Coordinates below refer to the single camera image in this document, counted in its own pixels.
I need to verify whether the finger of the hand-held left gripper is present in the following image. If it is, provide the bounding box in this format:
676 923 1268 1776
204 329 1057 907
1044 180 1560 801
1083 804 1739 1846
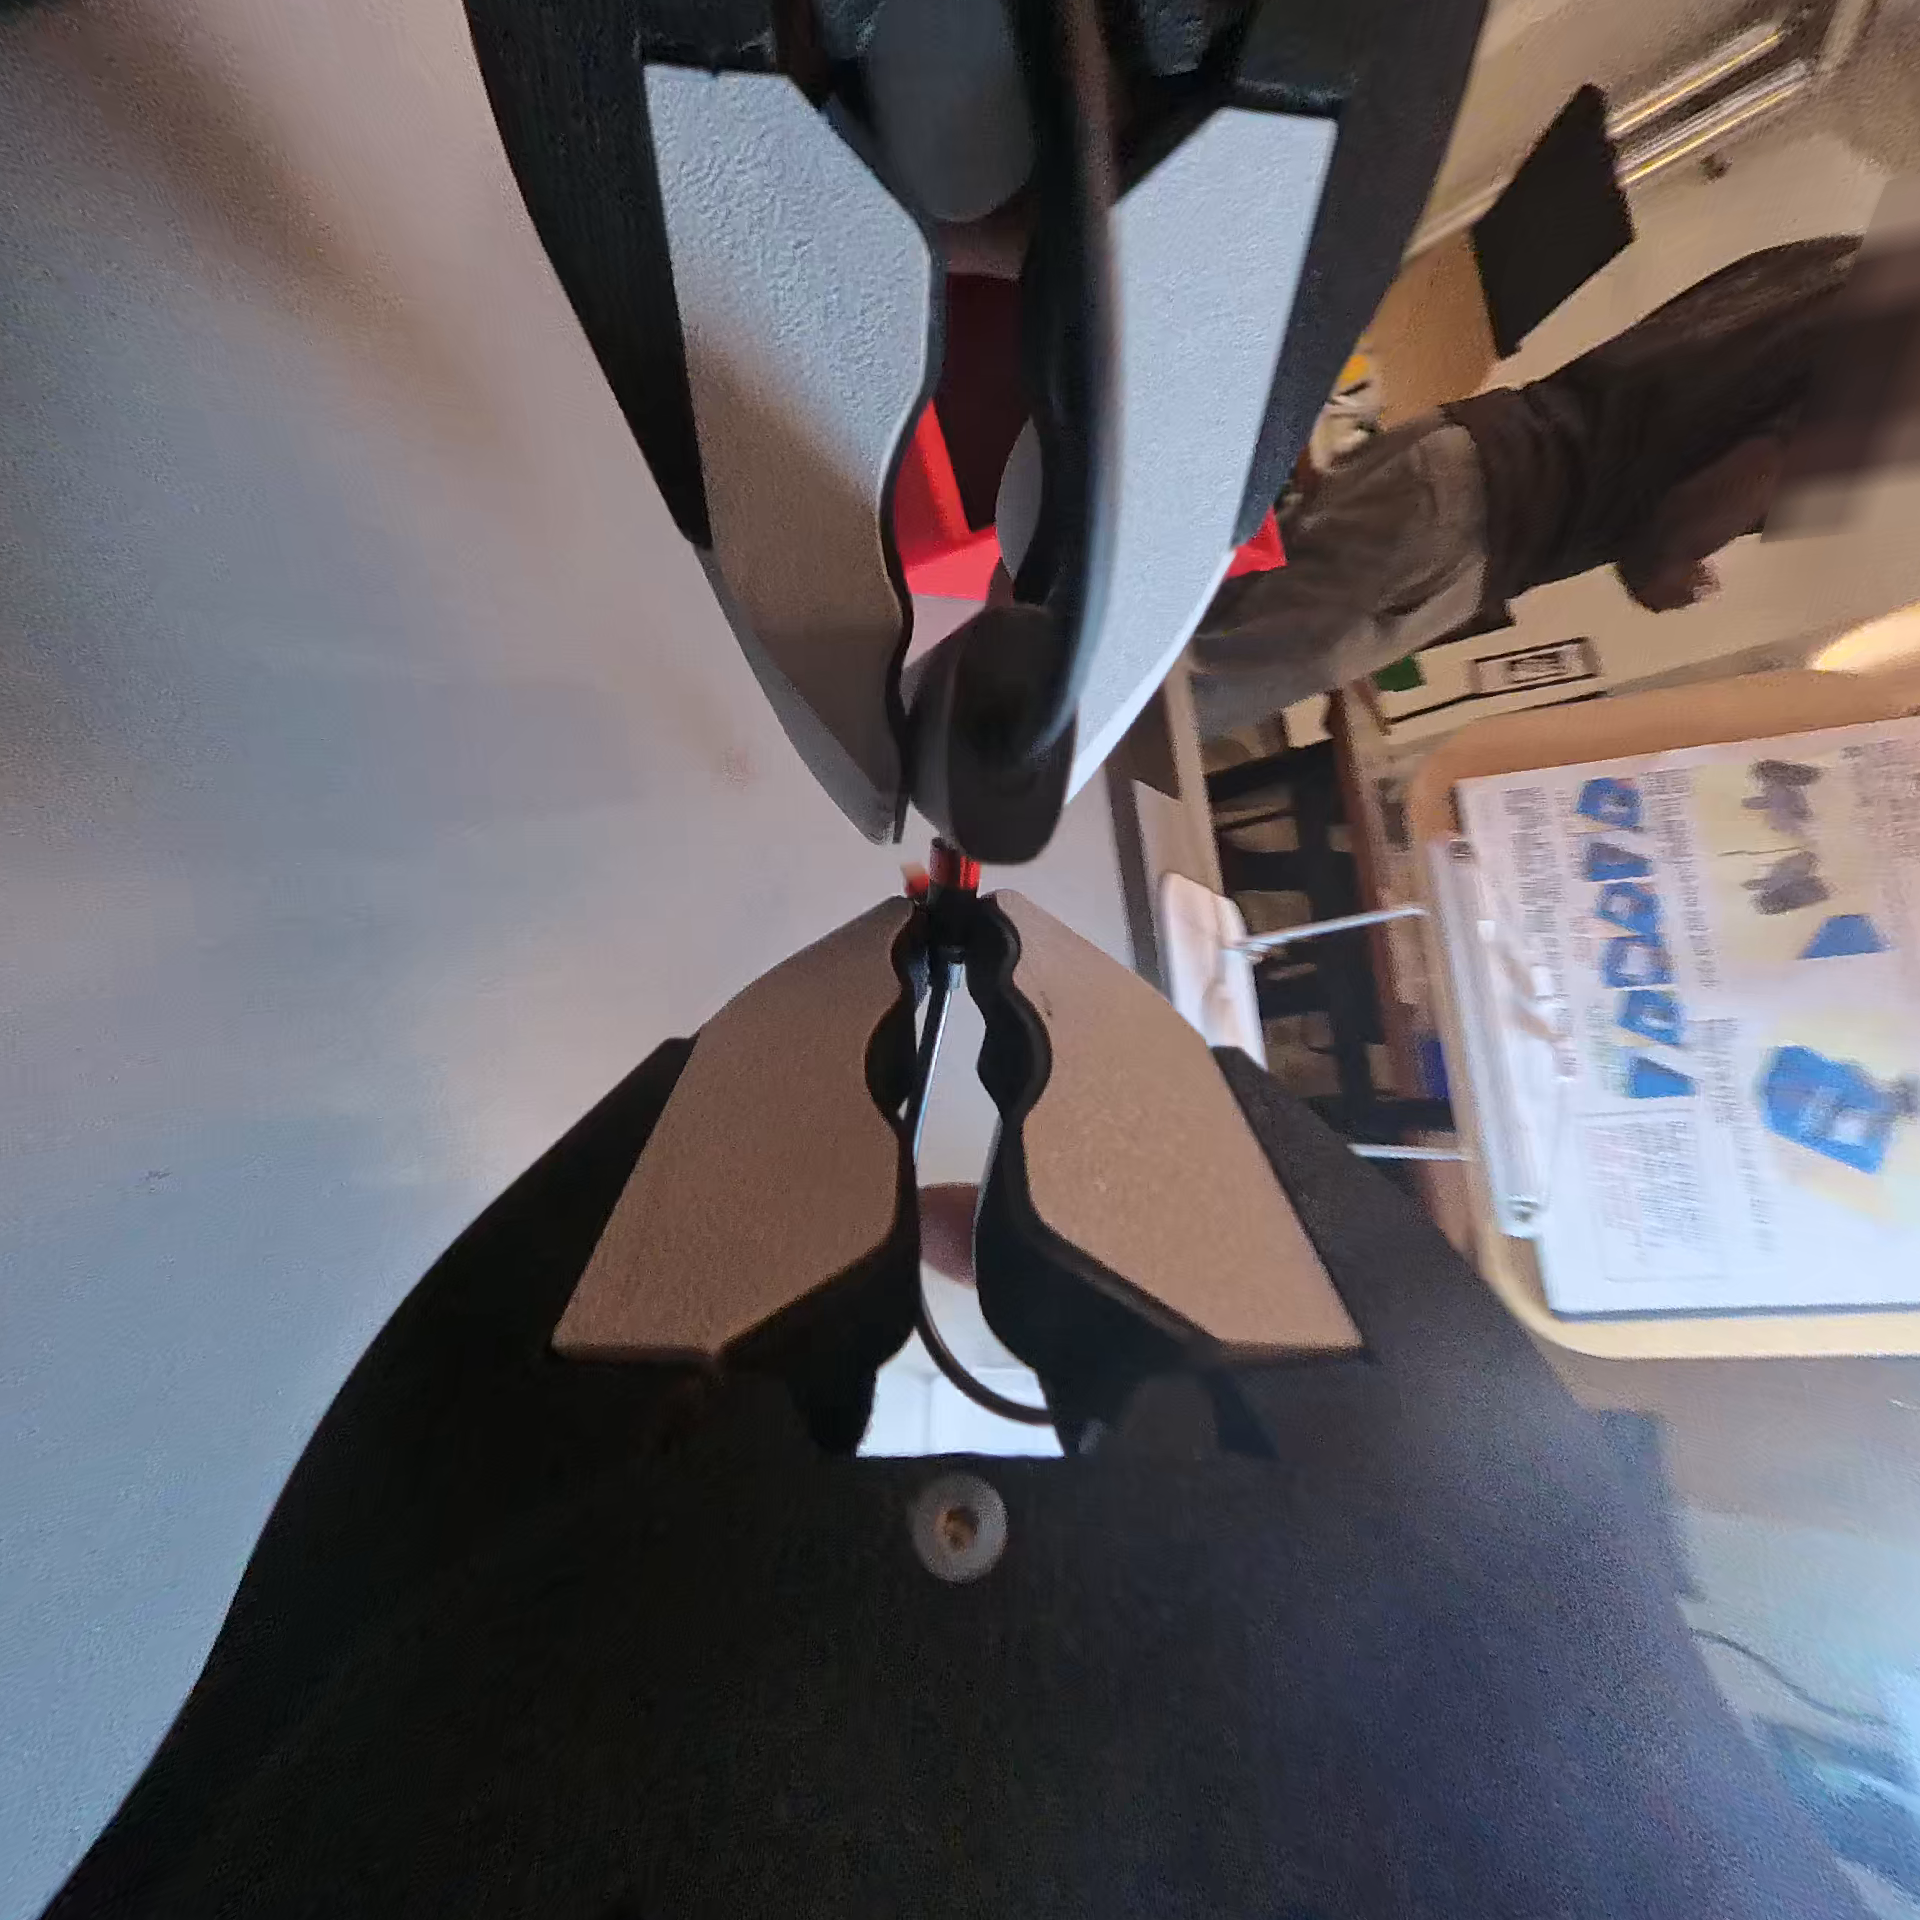
1067 102 1340 789
643 59 950 846

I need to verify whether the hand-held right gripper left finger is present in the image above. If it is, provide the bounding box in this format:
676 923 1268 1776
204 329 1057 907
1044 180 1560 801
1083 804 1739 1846
550 895 924 1453

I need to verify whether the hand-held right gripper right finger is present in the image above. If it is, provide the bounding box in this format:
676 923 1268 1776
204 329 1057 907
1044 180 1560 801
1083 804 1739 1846
972 888 1366 1453

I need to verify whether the red plastic bin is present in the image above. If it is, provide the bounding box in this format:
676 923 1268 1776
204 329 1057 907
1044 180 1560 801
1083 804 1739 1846
895 269 1288 608

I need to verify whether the thin red-plug cable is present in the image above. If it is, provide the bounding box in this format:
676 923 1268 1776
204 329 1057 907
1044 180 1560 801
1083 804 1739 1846
895 839 1056 1424

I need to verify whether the white poster stand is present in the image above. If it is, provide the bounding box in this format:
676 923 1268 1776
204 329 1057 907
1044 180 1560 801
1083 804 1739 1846
1160 872 1478 1163

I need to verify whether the black flat panel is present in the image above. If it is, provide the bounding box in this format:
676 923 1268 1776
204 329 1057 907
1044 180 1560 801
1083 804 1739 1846
1470 81 1637 360

